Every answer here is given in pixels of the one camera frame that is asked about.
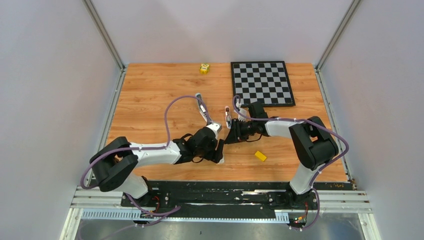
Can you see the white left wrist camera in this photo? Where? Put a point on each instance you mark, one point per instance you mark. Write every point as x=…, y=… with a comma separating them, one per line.
x=215, y=127

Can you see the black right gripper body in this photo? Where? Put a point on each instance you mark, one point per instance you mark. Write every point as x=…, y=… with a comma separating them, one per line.
x=247, y=128

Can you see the pink white small stapler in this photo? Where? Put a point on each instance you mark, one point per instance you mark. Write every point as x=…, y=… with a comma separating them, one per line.
x=228, y=117

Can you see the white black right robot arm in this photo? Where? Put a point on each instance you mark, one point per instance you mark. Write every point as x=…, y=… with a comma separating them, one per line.
x=312, y=142

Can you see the yellow rectangular block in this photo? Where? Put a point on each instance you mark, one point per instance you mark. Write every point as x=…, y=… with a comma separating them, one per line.
x=259, y=155

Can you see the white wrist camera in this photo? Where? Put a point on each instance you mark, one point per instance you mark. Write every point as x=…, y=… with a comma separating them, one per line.
x=215, y=127
x=241, y=114

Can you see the black grey chessboard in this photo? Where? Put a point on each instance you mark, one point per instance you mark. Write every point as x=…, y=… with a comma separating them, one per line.
x=266, y=82

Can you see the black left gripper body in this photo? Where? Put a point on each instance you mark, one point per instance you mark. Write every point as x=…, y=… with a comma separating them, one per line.
x=208, y=153

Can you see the small yellow toy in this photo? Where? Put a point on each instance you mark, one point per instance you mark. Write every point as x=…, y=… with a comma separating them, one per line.
x=204, y=68

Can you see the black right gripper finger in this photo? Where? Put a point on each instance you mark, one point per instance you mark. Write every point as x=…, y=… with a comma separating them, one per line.
x=233, y=135
x=256, y=111

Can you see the aluminium rail base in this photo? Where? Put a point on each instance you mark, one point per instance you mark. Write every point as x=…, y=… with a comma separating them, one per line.
x=332, y=197

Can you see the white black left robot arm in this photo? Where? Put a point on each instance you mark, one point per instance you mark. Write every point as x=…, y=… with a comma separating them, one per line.
x=113, y=166

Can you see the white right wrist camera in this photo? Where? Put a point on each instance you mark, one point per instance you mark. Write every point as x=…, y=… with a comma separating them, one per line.
x=241, y=114

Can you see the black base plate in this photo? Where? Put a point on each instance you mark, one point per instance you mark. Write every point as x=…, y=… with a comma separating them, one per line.
x=276, y=195

